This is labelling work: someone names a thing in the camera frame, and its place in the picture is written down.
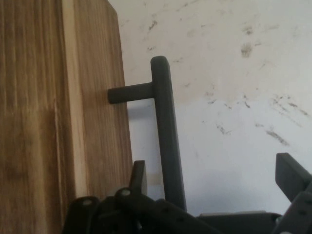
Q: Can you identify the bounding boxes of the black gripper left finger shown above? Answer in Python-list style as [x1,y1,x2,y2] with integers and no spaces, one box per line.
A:
[62,160,220,234]

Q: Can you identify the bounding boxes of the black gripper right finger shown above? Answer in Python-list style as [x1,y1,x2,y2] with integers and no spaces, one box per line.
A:
[273,153,312,234]

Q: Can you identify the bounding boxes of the black bar drawer handle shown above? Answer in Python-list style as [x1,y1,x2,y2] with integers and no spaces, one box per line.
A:
[108,56,187,213]

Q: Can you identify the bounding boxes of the light wooden drawer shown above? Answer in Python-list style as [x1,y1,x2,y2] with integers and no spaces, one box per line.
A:
[0,0,134,234]

